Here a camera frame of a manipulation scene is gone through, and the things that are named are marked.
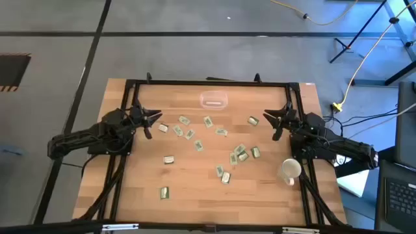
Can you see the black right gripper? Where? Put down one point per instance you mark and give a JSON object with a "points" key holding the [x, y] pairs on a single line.
{"points": [[289, 118]]}

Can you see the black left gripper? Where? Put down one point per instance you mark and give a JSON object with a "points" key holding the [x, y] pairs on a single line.
{"points": [[139, 118]]}

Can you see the green white sweetener packet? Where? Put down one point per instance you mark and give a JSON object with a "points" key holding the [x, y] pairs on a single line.
{"points": [[243, 156], [184, 120], [255, 152], [164, 193], [198, 145], [226, 177], [219, 170], [177, 130], [189, 134], [240, 149], [208, 122], [221, 132], [233, 158], [163, 127], [253, 121], [168, 159]]}

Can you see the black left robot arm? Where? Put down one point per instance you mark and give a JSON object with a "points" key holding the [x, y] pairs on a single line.
{"points": [[78, 138]]}

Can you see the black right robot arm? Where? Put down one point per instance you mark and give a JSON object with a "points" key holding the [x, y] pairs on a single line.
{"points": [[351, 146]]}

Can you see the clear plastic bin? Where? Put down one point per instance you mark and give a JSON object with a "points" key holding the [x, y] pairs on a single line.
{"points": [[213, 103]]}

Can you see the white ceramic mug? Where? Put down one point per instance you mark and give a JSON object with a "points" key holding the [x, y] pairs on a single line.
{"points": [[291, 169]]}

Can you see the white sheet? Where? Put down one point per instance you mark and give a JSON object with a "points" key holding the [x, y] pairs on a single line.
{"points": [[354, 183]]}

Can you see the thin black stand pole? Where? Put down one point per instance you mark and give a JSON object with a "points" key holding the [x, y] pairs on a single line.
{"points": [[357, 32]]}

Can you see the dark grey flat panel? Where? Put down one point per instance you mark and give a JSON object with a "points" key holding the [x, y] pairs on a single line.
{"points": [[406, 130]]}

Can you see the black legged desk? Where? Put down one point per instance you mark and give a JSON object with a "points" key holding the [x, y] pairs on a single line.
{"points": [[401, 73]]}

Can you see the black striped floor mat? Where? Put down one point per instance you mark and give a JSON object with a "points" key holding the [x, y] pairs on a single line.
{"points": [[13, 71]]}

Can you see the black laptop keyboard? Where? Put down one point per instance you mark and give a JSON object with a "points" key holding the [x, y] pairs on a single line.
{"points": [[401, 198]]}

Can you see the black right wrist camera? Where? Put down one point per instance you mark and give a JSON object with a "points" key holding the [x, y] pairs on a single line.
{"points": [[277, 133]]}

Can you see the black frame hook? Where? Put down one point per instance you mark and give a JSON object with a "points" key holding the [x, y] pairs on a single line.
{"points": [[257, 78], [149, 77]]}

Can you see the black aluminium rig frame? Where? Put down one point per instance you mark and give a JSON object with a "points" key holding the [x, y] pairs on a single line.
{"points": [[243, 83]]}

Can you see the silver metal bracket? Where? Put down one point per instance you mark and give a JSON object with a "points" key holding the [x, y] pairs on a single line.
{"points": [[300, 230], [120, 227]]}

